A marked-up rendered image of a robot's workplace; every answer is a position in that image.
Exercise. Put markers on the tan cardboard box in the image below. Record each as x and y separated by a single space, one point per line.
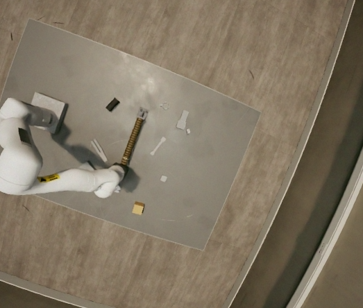
138 207

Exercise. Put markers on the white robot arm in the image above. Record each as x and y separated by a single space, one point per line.
21 162

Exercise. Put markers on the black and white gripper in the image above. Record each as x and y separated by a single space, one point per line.
123 169

